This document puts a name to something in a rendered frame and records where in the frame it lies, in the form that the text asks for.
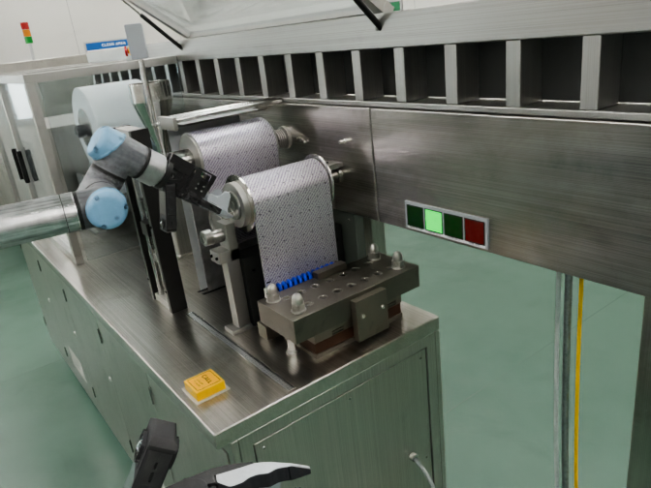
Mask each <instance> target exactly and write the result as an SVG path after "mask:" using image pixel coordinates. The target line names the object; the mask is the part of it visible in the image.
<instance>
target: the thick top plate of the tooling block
mask: <svg viewBox="0 0 651 488"><path fill-rule="evenodd" d="M380 257H381V259H379V260H368V259H367V258H368V256H367V257H364V258H362V259H358V260H355V261H353V262H350V263H348V264H347V268H346V269H344V270H341V271H339V272H337V273H334V274H332V275H329V276H327V277H324V278H323V279H321V280H317V279H315V278H312V279H310V280H307V281H305V282H302V283H300V284H298V285H295V286H293V287H290V288H288V289H285V290H281V291H279V296H280V297H281V300H280V301H279V302H277V303H267V302H266V298H263V299H260V300H258V307H259V313H260V319H261V322H262V323H263V324H265V325H266V326H268V327H270V328H271V329H273V330H274V331H276V332H277V333H279V334H281V335H282V336H284V337H285V338H287V339H288V340H290V341H292V342H293V343H295V344H296V345H297V344H299V343H301V342H304V341H306V340H308V339H310V338H312V337H314V336H316V335H318V334H320V333H322V332H324V331H327V330H329V329H331V328H332V327H334V326H336V325H338V324H340V323H342V322H344V321H347V320H350V319H352V309H351V300H352V299H354V298H356V297H359V296H361V295H363V294H365V293H367V292H369V291H371V290H374V289H376V288H379V287H383V288H385V289H387V301H390V300H391V299H393V298H395V297H397V296H399V295H401V294H403V293H405V292H407V291H410V290H413V289H415V288H417V287H419V266H418V265H416V264H413V263H410V262H407V261H405V260H404V264H405V268H403V269H400V270H395V269H392V268H391V266H392V264H391V260H392V257H391V256H389V255H386V254H383V253H380ZM296 292H298V293H300V294H301V295H302V297H303V300H304V305H305V307H306V309H307V310H306V312H305V313H303V314H299V315H295V314H293V313H292V312H291V309H292V296H293V294H294V293H296Z"/></svg>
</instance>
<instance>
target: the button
mask: <svg viewBox="0 0 651 488"><path fill-rule="evenodd" d="M184 384H185V389H186V390H187V391H188V392H189V393H190V394H191V395H192V396H193V397H194V398H195V399H196V400H197V401H198V402H199V401H201V400H203V399H205V398H207V397H209V396H211V395H213V394H215V393H217V392H219V391H221V390H223V389H225V388H226V386H225V381H224V380H223V379H222V378H221V377H219V376H218V375H217V374H216V373H215V372H214V371H212V370H211V369H209V370H207V371H205V372H203V373H200V374H198V375H196V376H194V377H192V378H190V379H188V380H186V381H184Z"/></svg>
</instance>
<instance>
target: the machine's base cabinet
mask: <svg viewBox="0 0 651 488"><path fill-rule="evenodd" d="M19 245H20V248H22V252H23V254H24V257H25V260H26V263H27V266H28V269H29V272H30V275H31V279H32V282H33V285H34V288H35V291H36V293H37V296H38V299H39V302H40V306H41V309H42V312H43V315H44V316H43V318H44V321H45V324H46V326H47V329H48V333H49V336H50V339H51V340H52V342H53V343H54V345H55V346H56V347H57V348H58V350H59V351H60V353H61V354H62V356H63V357H64V359H65V361H66V362H67V364H68V365H69V367H70V368H71V370H72V371H73V373H74V374H75V376H76V377H77V379H78V381H79V382H80V384H81V385H82V387H83V388H84V390H85V391H86V393H87V394H88V396H89V397H90V399H91V400H92V402H93V403H94V405H95V406H96V408H97V409H98V411H99V412H100V414H101V415H102V417H103V418H104V420H105V421H106V423H107V424H108V426H109V428H110V429H111V431H112V432H113V434H114V435H115V436H116V437H117V439H118V440H119V442H120V443H121V445H122V446H123V448H124V449H125V451H126V452H127V454H128V455H129V457H130V458H131V460H132V461H133V462H134V456H135V450H136V445H137V442H138V440H139V438H140V434H141V432H142V430H143V429H146V428H147V425H148V423H149V420H150V418H151V417H154V418H158V419H162V420H166V421H170V422H174V423H176V434H177V436H178V437H179V449H178V453H177V455H176V458H175V461H174V463H173V465H172V467H171V469H170V470H168V473H167V475H166V478H165V480H164V483H163V485H162V487H161V488H166V487H168V486H170V485H172V484H174V483H176V482H179V481H181V480H182V479H183V478H187V477H191V476H194V475H196V474H198V473H201V472H204V471H206V470H209V469H212V468H216V467H220V466H225V465H231V464H239V463H247V462H254V463H260V462H275V463H291V464H298V465H303V466H308V467H309V468H310V470H311V473H310V474H307V475H305V476H303V477H300V478H297V479H294V480H288V481H282V482H281V487H280V488H295V487H300V488H431V486H430V484H429V482H428V480H427V478H426V477H425V475H424V473H423V472H422V470H421V469H420V467H419V466H418V464H417V463H416V462H413V461H411V460H410V458H409V457H410V454H411V453H412V452H415V453H416V454H417V455H418V459H419V461H420V462H421V463H422V464H423V466H424V467H425V469H426V470H427V472H428V473H429V475H430V477H431V479H432V481H433V483H434V485H435V487H436V488H447V481H446V459H445V438H444V418H443V396H442V375H441V355H440V333H439V329H438V330H436V331H434V332H432V333H431V334H429V335H427V336H425V337H423V338H421V339H420V340H418V341H416V342H414V343H413V344H411V345H410V346H408V347H406V348H404V349H402V350H401V351H398V352H396V353H394V354H392V355H391V356H389V357H387V358H385V359H383V360H381V361H380V362H378V363H376V364H374V365H372V366H371V367H369V368H367V369H365V370H363V371H361V372H360V373H358V374H356V375H354V376H352V377H350V378H349V379H347V380H345V381H342V382H340V383H339V384H337V385H335V386H333V387H332V388H331V389H329V390H327V391H325V392H323V393H321V394H320V395H318V396H316V397H314V398H312V399H310V400H309V401H307V402H305V403H303V404H301V405H299V406H298V407H296V408H294V409H292V410H290V411H289V412H286V413H284V414H282V415H280V416H279V417H277V418H275V419H273V420H271V421H269V422H268V423H266V424H265V425H263V426H261V427H259V428H258V429H256V430H254V431H252V432H250V433H249V434H247V435H245V436H243V437H241V438H239V439H238V440H236V441H234V442H231V443H229V444H228V445H226V446H224V447H222V448H220V449H218V450H217V449H216V448H215V447H214V446H213V445H212V444H211V443H210V442H209V440H208V439H207V438H206V437H205V436H204V435H203V434H202V433H201V432H200V431H199V429H198V428H197V427H196V426H195V425H194V424H193V423H192V422H191V421H190V420H189V418H188V417H187V416H186V415H185V414H184V413H183V412H182V411H181V410H180V409H179V408H178V406H177V405H176V404H175V403H174V402H173V401H172V400H171V399H170V398H169V396H168V395H167V394H166V393H165V392H164V391H163V390H162V389H161V388H160V387H159V386H158V384H157V383H156V382H155V381H154V380H152V379H151V378H150V377H149V376H148V375H147V373H146V372H145V371H144V370H143V369H142V368H141V367H140V366H139V365H138V363H137V362H136V360H135V359H134V358H133V357H132V356H131V355H130V354H128V353H127V351H126V350H125V349H124V348H123V347H122V346H121V345H120V344H119V343H118V342H117V340H116V339H115V338H114V337H113V336H112V335H111V334H110V333H109V332H108V331H107V329H106V328H105V327H104V326H103V325H102V324H101V323H100V322H99V321H98V320H97V319H96V317H95V316H94V315H93V314H92V313H91V312H90V311H89V310H88V309H87V308H86V306H85V305H84V304H83V303H82V302H81V301H80V300H79V299H78V298H77V297H76V295H75V294H74V293H73V292H72V291H71V290H70V289H69V288H68V287H67V286H66V285H65V283H64V282H63V281H62V280H61V279H60V278H59V277H58V276H57V275H56V274H55V272H54V271H53V270H52V269H51V268H50V267H49V266H48V265H47V264H46V263H45V261H44V260H43V259H42V258H41V257H40V256H39V255H38V254H37V253H36V252H35V250H34V249H33V248H32V247H31V246H30V245H29V244H28V243H24V244H19Z"/></svg>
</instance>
